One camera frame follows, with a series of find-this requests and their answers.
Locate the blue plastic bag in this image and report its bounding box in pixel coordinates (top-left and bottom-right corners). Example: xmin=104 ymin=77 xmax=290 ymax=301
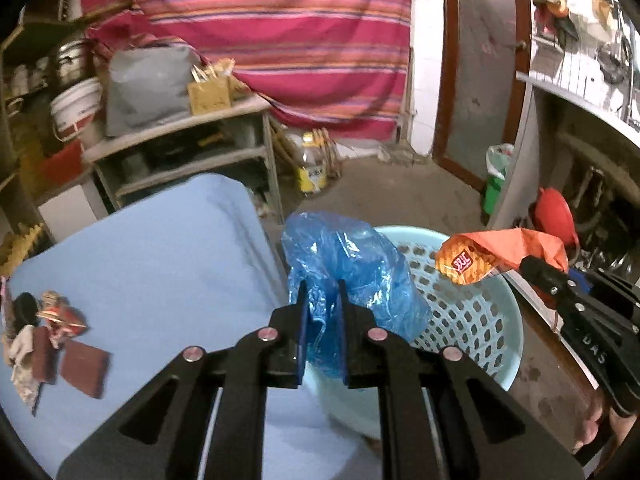
xmin=281 ymin=211 xmax=432 ymax=378

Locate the orange snack wrapper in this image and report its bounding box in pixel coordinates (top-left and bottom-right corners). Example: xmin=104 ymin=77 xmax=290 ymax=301
xmin=435 ymin=228 xmax=568 ymax=285

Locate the beige cloth rag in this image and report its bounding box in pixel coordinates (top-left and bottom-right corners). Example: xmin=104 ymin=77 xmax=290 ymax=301
xmin=6 ymin=324 xmax=35 ymax=366

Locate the person's right hand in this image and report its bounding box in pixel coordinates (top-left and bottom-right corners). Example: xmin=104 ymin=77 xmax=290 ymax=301
xmin=573 ymin=388 xmax=637 ymax=452

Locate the light blue laundry basket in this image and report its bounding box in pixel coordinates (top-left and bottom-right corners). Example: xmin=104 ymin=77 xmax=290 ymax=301
xmin=304 ymin=226 xmax=524 ymax=440

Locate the oil bottle yellow label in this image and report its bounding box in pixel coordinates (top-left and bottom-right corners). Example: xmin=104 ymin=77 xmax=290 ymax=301
xmin=296 ymin=132 xmax=328 ymax=195

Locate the brown scouring pad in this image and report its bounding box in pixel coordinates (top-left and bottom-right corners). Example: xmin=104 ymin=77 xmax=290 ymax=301
xmin=60 ymin=340 xmax=111 ymax=399
xmin=32 ymin=326 xmax=56 ymax=384

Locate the green bin with bag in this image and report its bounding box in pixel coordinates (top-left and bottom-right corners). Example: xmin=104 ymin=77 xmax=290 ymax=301
xmin=483 ymin=143 xmax=514 ymax=216

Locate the red crumpled wrapper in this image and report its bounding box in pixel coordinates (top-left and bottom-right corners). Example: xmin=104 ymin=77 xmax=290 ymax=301
xmin=37 ymin=290 xmax=88 ymax=350

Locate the grey low shelf cabinet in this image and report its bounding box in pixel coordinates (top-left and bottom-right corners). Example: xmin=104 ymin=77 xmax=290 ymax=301
xmin=82 ymin=94 xmax=284 ymax=221

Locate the dirty printed paper bag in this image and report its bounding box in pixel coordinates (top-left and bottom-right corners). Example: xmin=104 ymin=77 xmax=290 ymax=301
xmin=11 ymin=363 xmax=41 ymax=415

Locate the white cabinet box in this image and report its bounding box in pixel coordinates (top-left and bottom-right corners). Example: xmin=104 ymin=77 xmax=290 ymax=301
xmin=38 ymin=179 xmax=108 ymax=243

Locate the black cup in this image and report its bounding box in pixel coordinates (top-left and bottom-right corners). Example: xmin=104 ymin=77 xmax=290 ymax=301
xmin=13 ymin=292 xmax=39 ymax=334

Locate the yellow utensil holder box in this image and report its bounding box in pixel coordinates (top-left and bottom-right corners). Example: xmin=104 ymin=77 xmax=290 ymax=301
xmin=186 ymin=58 xmax=235 ymax=116

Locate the yellow egg tray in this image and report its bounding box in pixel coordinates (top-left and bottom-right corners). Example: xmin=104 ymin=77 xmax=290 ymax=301
xmin=0 ymin=223 xmax=44 ymax=278

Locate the red plastic basin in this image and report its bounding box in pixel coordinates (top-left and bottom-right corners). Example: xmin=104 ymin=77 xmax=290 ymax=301
xmin=40 ymin=139 xmax=84 ymax=185

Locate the grey cloth cover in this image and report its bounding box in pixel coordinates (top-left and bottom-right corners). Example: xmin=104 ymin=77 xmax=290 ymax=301
xmin=106 ymin=46 xmax=200 ymax=138

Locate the red striped curtain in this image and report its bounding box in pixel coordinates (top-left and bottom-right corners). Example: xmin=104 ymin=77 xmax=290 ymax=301
xmin=80 ymin=0 xmax=411 ymax=142

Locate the white plastic bucket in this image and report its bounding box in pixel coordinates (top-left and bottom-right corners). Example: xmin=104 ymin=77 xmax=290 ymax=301
xmin=50 ymin=77 xmax=103 ymax=143

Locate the brown framed door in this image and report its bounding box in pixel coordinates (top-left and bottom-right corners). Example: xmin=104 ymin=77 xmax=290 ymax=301
xmin=433 ymin=0 xmax=532 ymax=190

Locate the steel cooking pot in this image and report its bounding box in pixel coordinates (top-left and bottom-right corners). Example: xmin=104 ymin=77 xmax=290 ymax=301
xmin=51 ymin=39 xmax=96 ymax=92

